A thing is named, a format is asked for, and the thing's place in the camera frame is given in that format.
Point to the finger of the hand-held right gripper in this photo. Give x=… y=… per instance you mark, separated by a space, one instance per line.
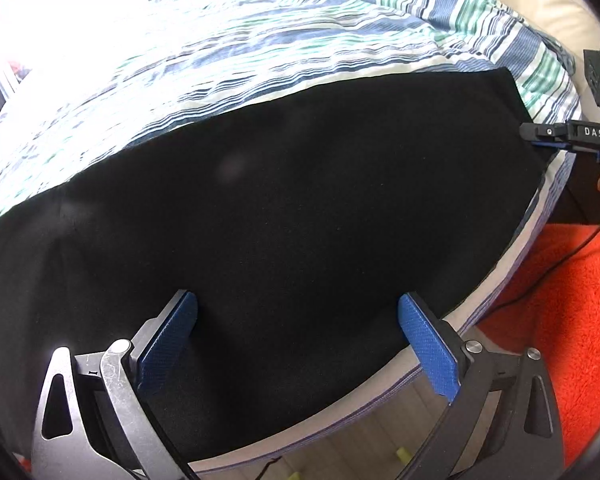
x=547 y=132

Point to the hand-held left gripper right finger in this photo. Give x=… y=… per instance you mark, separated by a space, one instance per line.
x=427 y=350

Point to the orange fluffy blanket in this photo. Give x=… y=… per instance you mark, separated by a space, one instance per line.
x=580 y=330

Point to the striped bed cover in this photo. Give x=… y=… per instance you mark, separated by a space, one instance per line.
x=230 y=55

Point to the black pants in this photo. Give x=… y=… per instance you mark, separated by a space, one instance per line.
x=280 y=210

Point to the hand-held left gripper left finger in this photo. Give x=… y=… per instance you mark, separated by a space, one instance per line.
x=167 y=340

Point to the yellow-green object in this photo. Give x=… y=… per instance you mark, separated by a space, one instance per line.
x=295 y=475
x=403 y=455

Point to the bright window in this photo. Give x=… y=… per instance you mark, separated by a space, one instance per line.
x=55 y=5

